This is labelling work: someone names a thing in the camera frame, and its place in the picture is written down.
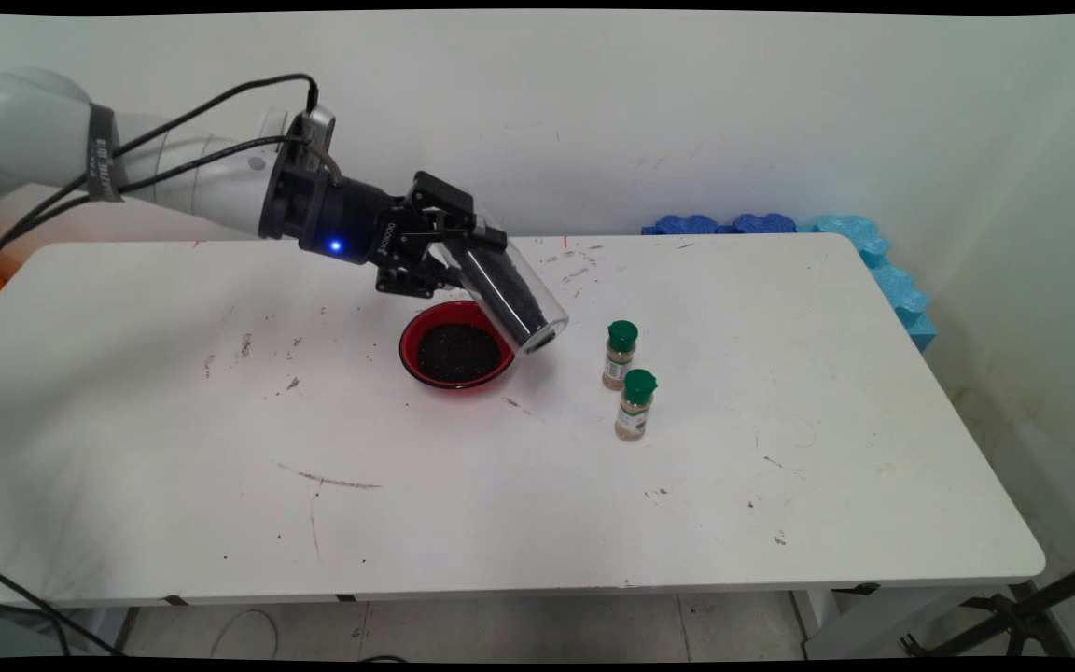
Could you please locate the red bowl with black seeds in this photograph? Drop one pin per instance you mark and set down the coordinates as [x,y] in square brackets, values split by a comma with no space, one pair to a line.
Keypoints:
[453,355]

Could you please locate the dark blue foam piece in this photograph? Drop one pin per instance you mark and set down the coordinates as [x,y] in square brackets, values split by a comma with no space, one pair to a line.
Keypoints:
[763,224]
[685,225]

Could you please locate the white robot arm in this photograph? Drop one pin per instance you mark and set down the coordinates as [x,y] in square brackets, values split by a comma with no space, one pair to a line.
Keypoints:
[24,121]

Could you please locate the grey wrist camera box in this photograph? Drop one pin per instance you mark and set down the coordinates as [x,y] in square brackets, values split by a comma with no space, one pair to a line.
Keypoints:
[321,126]

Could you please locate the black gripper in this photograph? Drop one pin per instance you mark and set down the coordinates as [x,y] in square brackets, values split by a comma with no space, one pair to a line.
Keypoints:
[342,219]

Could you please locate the green-capped spice bottle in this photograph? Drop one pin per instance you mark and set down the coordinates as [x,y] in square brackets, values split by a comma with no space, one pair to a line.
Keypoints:
[620,359]
[635,411]

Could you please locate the clear jar with black seeds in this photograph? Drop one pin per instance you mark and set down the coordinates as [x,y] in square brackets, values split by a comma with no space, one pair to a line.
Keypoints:
[509,294]

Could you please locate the black tripod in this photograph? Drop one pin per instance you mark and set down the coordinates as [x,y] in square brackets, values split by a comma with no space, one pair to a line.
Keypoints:
[1013,616]

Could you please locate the white table leg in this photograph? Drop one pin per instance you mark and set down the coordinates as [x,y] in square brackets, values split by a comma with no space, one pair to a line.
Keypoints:
[864,625]

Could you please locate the light blue foam strip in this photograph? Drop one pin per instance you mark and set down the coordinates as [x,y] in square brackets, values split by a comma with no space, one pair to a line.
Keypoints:
[892,280]

